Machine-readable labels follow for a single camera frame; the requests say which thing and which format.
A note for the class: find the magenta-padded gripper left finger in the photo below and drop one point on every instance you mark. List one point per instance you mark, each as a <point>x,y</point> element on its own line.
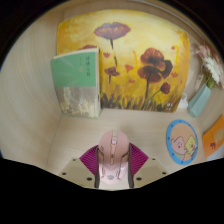
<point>88,160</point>

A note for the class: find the pink computer mouse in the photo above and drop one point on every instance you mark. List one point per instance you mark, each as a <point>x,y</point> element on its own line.
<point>113,156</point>

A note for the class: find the orange book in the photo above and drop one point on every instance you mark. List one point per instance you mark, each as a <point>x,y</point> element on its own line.
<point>215,136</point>

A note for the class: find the green book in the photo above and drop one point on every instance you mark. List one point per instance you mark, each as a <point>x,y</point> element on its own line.
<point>75,80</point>

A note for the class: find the white power strip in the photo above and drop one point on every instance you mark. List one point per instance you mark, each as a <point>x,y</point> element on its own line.
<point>184,102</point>

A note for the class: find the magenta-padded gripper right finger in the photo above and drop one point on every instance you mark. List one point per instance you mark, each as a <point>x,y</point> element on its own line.
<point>138,161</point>

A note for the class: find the round blue-rimmed cartoon mouse pad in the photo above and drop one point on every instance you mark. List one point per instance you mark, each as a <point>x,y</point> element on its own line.
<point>181,141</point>

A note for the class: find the pale teal vase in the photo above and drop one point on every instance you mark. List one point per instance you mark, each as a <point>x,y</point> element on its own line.
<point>199,101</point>

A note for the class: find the pink and white flower bouquet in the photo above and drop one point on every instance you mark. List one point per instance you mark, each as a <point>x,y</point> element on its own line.
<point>211,66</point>

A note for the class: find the yellow poppy flower painting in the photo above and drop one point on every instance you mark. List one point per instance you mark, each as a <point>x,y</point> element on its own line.
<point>133,50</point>

